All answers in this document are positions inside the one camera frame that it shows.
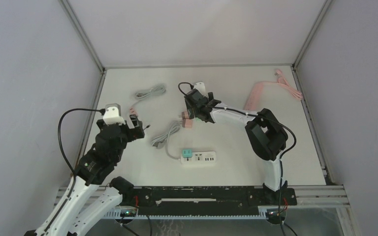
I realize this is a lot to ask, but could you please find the pink USB charger plug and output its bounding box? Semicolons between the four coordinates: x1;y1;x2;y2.
128;107;138;116

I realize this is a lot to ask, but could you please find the teal charger plug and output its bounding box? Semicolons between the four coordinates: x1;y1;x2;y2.
181;149;193;159

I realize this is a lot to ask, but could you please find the pink power strip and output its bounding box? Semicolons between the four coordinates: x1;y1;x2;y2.
244;81;271;111

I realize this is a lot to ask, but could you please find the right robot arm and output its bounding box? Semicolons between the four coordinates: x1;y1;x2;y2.
184;88;297;205

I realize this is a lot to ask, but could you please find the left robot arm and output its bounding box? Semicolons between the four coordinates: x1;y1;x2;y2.
25;115;145;236

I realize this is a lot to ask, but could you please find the pink charger plug with prongs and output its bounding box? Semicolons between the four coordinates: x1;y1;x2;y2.
182;119;193;128

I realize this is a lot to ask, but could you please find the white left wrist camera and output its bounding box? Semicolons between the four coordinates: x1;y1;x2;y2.
102;103;126;125

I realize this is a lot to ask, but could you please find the black left camera cable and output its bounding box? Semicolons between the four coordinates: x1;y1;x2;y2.
57;108;106;177

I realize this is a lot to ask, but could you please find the grey power strip cable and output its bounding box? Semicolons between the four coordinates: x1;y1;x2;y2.
131;84;167;110

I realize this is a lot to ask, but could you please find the pink power strip cable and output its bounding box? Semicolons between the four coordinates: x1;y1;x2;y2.
267;68;303;101

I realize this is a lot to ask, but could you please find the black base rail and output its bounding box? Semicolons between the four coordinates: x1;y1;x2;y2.
121;186;298;216

